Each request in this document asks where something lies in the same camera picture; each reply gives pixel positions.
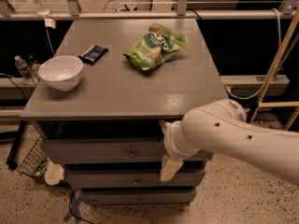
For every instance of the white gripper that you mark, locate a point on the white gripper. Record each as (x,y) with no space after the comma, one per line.
(169,141)

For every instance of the grey top drawer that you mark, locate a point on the grey top drawer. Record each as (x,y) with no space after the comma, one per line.
(83,151)

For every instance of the grey drawer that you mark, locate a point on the grey drawer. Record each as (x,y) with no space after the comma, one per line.
(83,151)
(92,180)
(138,196)

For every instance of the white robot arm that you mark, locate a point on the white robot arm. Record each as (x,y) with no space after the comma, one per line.
(221,127)

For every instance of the grey bottom drawer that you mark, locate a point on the grey bottom drawer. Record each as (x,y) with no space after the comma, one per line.
(138,196)

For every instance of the grey drawer cabinet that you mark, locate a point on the grey drawer cabinet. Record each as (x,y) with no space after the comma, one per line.
(113,100)

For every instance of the grey middle drawer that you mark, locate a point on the grey middle drawer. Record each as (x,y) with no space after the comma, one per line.
(92,180)

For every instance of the green chip bag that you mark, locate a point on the green chip bag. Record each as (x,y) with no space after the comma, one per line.
(154,48)

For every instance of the dark blue snack packet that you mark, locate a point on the dark blue snack packet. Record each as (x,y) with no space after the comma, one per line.
(93,54)

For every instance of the white round lid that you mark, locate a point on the white round lid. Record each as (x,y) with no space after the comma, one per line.
(54,174)

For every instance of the white bowl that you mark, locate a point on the white bowl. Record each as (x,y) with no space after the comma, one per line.
(63,73)

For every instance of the green can in basket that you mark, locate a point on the green can in basket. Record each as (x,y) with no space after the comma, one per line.
(40,169)

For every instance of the dark-capped bottle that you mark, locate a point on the dark-capped bottle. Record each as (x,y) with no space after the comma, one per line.
(34,65)

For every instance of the clear plastic water bottle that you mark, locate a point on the clear plastic water bottle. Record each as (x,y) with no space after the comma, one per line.
(25,71)

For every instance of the white webcam on stand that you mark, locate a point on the white webcam on stand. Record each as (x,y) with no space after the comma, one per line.
(41,8)

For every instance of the black wire basket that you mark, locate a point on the black wire basket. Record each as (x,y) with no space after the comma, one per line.
(34,157)

